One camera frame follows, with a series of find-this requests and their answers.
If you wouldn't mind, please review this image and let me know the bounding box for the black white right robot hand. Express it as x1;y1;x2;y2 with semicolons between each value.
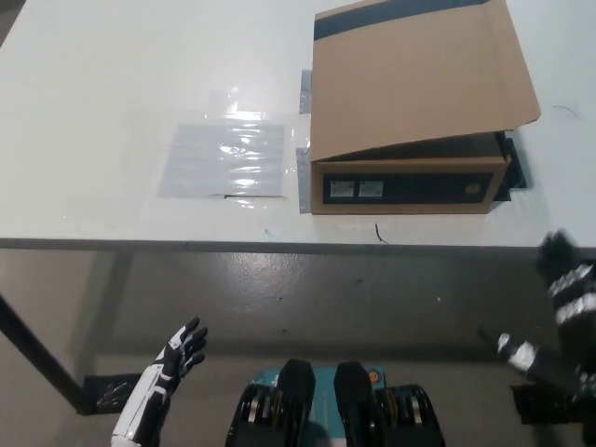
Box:
495;229;596;407

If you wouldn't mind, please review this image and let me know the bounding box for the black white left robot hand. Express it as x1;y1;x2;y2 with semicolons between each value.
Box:
109;317;210;447

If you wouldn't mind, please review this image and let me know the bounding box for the brown cardboard storage box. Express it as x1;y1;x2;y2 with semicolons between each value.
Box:
309;0;542;216

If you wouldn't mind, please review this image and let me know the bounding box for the black teal robot torso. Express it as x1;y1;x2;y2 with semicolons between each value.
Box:
224;357;447;447

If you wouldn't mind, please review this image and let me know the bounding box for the black floor tape patch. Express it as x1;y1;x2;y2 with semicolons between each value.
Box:
79;371;146;416
510;383;589;427

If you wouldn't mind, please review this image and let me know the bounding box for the black table leg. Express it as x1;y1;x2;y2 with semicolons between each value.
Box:
0;291;97;416

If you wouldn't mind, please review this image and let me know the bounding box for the clear plastic bag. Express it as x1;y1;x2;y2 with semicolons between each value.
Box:
69;86;309;225

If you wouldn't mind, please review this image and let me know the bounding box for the grey tape strip on table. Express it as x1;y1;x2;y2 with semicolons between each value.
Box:
295;145;314;216
299;68;316;114

